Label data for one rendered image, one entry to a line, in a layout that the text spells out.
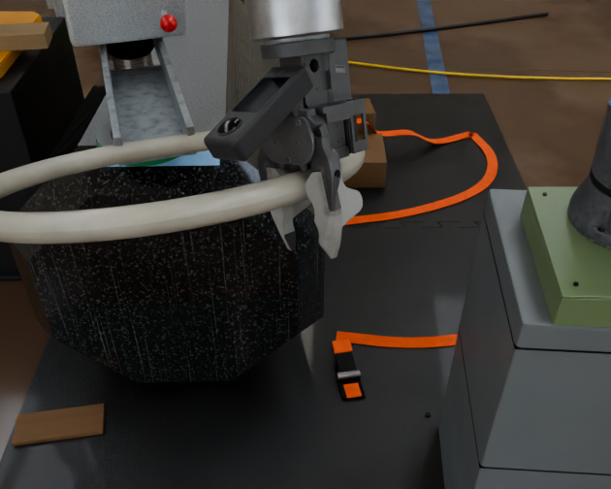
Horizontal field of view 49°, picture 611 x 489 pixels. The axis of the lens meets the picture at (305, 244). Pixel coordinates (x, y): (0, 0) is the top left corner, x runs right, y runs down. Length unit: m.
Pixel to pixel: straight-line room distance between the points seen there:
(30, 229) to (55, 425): 1.50
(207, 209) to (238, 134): 0.07
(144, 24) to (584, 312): 0.94
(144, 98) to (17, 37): 1.15
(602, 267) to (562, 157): 2.14
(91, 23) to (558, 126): 2.66
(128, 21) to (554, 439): 1.14
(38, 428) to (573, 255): 1.54
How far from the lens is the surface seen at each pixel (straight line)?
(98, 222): 0.63
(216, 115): 1.72
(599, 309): 1.18
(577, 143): 3.48
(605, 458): 1.52
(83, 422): 2.11
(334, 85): 0.68
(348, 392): 2.08
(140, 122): 1.18
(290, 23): 0.63
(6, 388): 2.31
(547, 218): 1.30
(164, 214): 0.61
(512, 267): 1.28
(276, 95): 0.63
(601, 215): 1.25
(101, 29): 1.36
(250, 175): 1.63
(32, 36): 2.37
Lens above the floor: 1.66
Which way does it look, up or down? 40 degrees down
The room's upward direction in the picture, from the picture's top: straight up
